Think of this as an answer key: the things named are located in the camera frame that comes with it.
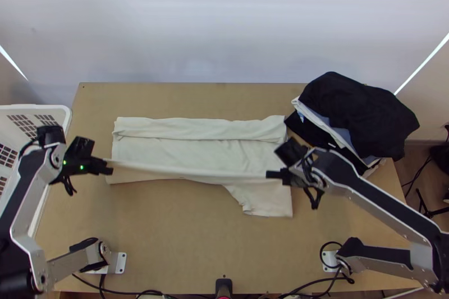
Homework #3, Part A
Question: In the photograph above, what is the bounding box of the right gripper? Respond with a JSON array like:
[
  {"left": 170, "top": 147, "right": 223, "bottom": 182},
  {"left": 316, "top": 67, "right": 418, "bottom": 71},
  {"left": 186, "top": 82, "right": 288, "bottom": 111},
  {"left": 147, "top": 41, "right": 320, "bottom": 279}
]
[{"left": 265, "top": 165, "right": 306, "bottom": 186}]

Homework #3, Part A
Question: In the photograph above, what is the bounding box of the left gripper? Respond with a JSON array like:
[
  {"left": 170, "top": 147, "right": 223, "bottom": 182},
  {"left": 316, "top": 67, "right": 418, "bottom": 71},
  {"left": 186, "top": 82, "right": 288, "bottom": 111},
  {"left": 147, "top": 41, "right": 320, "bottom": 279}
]
[{"left": 85, "top": 158, "right": 114, "bottom": 176}]

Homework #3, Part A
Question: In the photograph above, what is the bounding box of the white t-shirt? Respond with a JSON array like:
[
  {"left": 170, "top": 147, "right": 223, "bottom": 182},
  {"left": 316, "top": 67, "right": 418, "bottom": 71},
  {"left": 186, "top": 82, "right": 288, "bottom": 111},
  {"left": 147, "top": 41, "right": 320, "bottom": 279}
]
[{"left": 105, "top": 114, "right": 295, "bottom": 218}]

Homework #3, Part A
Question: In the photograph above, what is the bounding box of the white laundry basket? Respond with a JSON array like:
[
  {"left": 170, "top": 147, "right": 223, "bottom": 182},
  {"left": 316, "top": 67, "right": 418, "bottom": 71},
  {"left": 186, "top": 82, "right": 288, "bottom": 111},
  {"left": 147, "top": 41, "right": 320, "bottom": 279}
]
[{"left": 0, "top": 104, "right": 72, "bottom": 238}]

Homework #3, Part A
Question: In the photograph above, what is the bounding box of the pile of folded clothes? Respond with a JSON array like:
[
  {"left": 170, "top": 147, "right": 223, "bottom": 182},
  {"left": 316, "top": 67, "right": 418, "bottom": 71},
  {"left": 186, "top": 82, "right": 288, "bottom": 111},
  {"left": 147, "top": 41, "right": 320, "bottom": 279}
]
[{"left": 283, "top": 71, "right": 420, "bottom": 177}]

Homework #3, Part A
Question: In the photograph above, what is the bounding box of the black tripod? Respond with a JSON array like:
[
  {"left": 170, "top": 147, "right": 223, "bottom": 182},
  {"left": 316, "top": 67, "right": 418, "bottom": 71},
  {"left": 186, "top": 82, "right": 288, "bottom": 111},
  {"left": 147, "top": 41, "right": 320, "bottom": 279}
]
[{"left": 415, "top": 186, "right": 449, "bottom": 220}]

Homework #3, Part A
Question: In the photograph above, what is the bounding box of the black bag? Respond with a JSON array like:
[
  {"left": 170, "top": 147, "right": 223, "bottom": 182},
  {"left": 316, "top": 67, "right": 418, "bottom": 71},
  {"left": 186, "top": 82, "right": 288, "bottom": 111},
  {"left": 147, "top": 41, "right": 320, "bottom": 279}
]
[{"left": 429, "top": 144, "right": 449, "bottom": 174}]

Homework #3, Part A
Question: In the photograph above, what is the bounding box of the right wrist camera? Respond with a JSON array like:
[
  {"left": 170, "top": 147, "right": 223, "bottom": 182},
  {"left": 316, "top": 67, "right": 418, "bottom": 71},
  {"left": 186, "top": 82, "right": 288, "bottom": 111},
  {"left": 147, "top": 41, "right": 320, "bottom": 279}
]
[{"left": 274, "top": 139, "right": 306, "bottom": 167}]

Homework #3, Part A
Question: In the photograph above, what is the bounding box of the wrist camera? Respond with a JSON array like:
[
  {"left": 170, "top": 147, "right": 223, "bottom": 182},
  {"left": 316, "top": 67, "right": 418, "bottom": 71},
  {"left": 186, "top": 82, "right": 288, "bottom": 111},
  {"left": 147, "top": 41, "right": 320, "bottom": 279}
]
[
  {"left": 68, "top": 136, "right": 95, "bottom": 160},
  {"left": 274, "top": 139, "right": 306, "bottom": 167}
]

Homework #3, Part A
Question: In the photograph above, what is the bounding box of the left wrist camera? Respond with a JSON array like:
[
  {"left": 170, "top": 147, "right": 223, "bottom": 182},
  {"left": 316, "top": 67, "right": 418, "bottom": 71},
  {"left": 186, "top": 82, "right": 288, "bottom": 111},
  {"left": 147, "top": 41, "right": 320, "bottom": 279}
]
[{"left": 68, "top": 136, "right": 95, "bottom": 160}]

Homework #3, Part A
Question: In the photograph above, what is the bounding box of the black cable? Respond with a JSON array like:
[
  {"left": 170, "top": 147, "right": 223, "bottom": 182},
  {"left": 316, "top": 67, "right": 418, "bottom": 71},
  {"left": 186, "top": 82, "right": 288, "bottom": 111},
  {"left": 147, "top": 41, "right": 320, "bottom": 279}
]
[
  {"left": 303, "top": 158, "right": 327, "bottom": 211},
  {"left": 71, "top": 272, "right": 166, "bottom": 299},
  {"left": 319, "top": 241, "right": 355, "bottom": 284},
  {"left": 59, "top": 174, "right": 78, "bottom": 197}
]

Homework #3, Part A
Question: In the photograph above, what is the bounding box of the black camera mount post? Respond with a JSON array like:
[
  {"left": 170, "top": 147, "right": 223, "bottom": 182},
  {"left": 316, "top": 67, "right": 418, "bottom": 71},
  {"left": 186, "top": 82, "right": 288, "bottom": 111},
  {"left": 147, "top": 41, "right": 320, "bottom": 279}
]
[{"left": 214, "top": 278, "right": 233, "bottom": 299}]

